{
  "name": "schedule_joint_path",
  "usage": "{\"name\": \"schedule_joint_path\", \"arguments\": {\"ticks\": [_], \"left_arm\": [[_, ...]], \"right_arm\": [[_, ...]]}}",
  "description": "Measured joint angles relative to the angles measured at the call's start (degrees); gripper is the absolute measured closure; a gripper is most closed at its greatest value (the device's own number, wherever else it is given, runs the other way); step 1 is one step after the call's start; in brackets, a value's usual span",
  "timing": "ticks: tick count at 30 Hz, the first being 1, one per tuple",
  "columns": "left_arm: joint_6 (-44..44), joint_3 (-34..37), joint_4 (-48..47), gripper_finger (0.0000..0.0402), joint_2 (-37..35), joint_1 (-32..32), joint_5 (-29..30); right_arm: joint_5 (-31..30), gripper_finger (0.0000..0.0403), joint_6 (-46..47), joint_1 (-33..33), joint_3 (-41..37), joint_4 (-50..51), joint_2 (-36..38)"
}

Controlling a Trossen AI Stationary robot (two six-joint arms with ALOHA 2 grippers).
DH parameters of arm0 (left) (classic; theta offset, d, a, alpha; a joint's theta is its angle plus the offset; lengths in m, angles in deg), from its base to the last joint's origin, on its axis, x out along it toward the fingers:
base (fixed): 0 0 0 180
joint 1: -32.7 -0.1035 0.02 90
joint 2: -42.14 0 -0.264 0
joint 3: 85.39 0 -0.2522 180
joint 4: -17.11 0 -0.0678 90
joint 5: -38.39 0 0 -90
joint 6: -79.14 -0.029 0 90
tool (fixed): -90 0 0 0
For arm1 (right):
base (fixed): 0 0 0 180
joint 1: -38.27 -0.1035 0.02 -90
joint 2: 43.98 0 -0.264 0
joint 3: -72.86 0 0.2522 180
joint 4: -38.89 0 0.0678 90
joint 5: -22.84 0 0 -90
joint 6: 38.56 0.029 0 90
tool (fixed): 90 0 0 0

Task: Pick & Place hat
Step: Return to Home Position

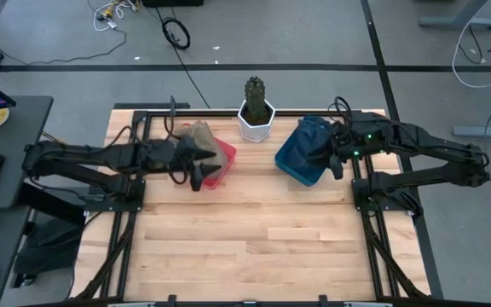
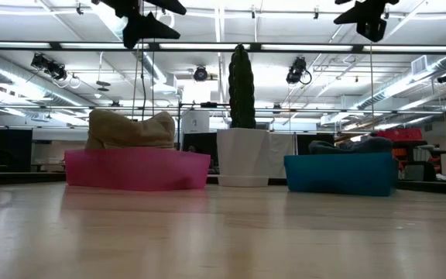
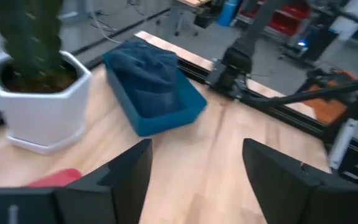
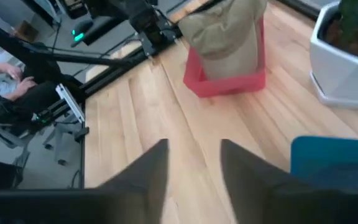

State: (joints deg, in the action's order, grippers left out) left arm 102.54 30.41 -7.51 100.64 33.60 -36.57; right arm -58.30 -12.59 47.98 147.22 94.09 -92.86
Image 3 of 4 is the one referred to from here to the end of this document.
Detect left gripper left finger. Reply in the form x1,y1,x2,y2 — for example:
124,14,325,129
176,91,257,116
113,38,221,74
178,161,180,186
54,138,154,224

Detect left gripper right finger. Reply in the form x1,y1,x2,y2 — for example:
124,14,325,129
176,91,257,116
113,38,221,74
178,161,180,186
242,138,354,224

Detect blue denim cap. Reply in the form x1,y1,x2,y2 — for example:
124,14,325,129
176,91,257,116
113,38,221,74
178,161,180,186
104,39,180,94

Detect red plastic tray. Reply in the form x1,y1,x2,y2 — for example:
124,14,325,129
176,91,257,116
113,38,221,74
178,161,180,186
28,167,83,189

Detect blue plastic tray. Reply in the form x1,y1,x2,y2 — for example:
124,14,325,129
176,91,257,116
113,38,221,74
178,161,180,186
102,43,208,138

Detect orange chair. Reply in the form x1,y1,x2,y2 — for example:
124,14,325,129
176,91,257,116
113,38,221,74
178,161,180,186
303,69,358,126

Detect white hexagonal plant pot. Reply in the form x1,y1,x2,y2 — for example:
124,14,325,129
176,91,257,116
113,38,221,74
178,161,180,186
0,50,93,156

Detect red storage bins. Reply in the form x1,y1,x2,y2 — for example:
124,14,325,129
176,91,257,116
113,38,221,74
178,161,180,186
237,0,312,37

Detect grey desk foot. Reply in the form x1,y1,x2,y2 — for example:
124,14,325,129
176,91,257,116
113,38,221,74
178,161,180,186
162,5,199,39
56,7,85,23

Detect green cactus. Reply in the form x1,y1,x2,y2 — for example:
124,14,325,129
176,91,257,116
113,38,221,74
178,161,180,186
0,0,65,82

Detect blue cylinder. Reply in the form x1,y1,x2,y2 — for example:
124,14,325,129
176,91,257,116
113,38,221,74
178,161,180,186
216,0,239,28

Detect white floor cable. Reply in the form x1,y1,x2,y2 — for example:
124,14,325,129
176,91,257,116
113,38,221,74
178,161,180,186
88,0,124,45

